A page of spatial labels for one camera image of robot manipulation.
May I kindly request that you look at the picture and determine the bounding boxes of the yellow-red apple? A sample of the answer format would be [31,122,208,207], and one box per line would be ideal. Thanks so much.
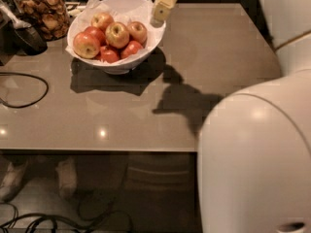
[105,21,130,49]

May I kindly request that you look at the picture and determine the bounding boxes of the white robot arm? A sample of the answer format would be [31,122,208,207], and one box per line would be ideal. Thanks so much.
[197,0,311,233]

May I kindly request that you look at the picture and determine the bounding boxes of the white paper bowl liner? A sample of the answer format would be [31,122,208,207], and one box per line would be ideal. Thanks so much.
[65,0,166,62]

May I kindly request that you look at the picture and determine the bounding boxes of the white ceramic bowl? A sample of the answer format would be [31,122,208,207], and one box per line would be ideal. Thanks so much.
[66,0,167,76]

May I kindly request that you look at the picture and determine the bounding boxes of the right red-yellow apple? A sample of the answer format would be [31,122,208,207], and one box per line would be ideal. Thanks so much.
[127,21,147,44]

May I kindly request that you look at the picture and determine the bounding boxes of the red-yellow apple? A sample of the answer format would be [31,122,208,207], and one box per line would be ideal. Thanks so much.
[90,13,114,31]
[127,21,147,44]
[73,32,100,59]

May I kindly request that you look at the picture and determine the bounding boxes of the front right red apple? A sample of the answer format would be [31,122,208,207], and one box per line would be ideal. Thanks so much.
[121,41,143,59]

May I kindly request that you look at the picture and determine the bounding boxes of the back red-yellow apple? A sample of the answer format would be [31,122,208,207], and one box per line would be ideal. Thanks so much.
[90,13,114,31]

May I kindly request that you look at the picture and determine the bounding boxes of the dark red left apple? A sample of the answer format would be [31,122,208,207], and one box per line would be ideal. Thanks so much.
[85,26,106,46]

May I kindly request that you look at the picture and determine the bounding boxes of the front left red-yellow apple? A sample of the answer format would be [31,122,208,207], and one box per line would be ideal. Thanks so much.
[73,32,100,59]

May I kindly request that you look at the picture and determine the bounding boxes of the glass jar of dried chips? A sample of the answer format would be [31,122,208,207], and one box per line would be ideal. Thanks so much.
[14,0,70,41]

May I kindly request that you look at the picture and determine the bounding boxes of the black round appliance with scoop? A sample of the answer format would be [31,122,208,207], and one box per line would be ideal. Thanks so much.
[0,1,48,55]

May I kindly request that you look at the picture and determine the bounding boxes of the right white shoe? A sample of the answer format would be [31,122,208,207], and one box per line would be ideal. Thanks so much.
[56,157,78,199]

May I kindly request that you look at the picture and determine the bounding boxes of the white shoe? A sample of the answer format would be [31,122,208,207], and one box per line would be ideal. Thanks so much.
[0,161,28,202]
[56,157,78,199]

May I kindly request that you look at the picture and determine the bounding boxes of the left white shoe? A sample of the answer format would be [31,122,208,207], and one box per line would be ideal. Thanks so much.
[0,161,28,202]

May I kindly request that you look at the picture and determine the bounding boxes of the black cable on table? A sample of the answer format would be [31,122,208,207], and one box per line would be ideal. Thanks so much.
[0,71,50,110]

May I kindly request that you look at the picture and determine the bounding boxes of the black cables on floor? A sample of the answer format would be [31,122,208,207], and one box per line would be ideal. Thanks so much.
[0,152,134,233]

